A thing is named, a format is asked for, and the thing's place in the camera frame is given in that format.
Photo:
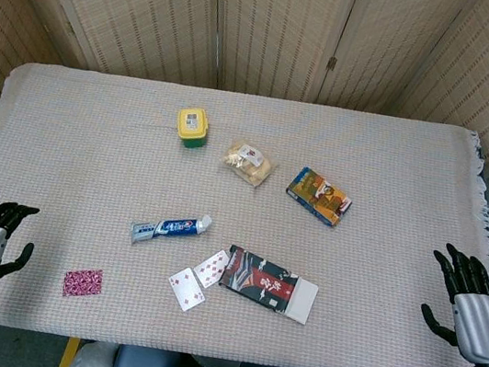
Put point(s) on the nine of diamonds card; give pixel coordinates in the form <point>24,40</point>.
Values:
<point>210,269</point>

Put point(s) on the four of diamonds card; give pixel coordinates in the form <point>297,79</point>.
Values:
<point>186,289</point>

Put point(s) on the green container with yellow lid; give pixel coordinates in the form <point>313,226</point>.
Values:
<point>192,124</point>

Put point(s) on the white plastic bag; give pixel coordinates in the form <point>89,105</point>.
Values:
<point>93,362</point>

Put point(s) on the woven folding screen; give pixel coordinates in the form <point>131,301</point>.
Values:
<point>274,25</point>

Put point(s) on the clear bag of beige snacks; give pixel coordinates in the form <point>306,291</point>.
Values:
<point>247,165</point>

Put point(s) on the white inner book box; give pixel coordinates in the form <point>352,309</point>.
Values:
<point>302,302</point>

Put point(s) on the beige woven tablecloth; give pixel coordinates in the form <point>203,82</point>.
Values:
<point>88,168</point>

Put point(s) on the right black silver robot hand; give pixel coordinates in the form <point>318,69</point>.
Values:
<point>480,328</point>

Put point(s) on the red patterned face-down card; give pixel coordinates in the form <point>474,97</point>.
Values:
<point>82,282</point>

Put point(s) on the brass screen hinge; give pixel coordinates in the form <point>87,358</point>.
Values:
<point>332,63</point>

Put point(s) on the blue white toothpaste tube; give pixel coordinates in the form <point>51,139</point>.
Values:
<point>167,228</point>

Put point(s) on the blue and orange carton box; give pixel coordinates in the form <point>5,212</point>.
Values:
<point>319,196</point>

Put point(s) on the dark slipcase with red band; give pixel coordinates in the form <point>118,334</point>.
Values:
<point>257,278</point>

